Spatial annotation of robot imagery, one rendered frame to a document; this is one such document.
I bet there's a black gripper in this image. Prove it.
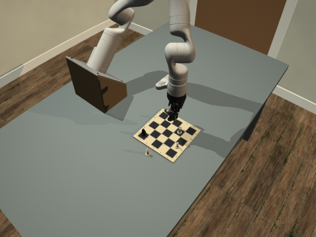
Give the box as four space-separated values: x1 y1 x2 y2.
164 92 186 121

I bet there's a chessboard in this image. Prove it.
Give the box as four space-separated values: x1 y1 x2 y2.
133 109 201 163

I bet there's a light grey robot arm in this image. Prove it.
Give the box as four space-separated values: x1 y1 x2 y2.
87 0 196 97

